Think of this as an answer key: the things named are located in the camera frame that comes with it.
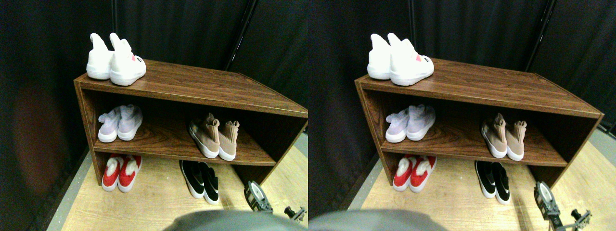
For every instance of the tan shoe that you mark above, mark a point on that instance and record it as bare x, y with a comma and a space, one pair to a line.
229, 142
207, 137
495, 137
516, 142

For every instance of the white shoe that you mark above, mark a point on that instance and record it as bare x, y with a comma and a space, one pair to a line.
126, 70
409, 70
98, 65
378, 65

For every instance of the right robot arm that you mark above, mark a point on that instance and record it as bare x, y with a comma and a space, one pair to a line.
570, 227

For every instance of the black curtain stand pole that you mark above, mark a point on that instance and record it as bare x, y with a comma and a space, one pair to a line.
242, 33
541, 33
114, 17

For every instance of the red shoe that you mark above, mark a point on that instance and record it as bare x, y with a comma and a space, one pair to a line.
403, 178
111, 177
421, 175
129, 175

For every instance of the brown shoe rack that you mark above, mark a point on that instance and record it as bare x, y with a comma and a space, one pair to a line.
481, 82
202, 82

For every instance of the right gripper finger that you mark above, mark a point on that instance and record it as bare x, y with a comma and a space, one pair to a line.
257, 197
545, 198

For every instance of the lilac shoe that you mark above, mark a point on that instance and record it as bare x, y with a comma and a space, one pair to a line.
130, 124
109, 129
420, 124
396, 130

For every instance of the black shoe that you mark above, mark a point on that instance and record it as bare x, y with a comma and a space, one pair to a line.
192, 180
502, 185
486, 180
210, 185

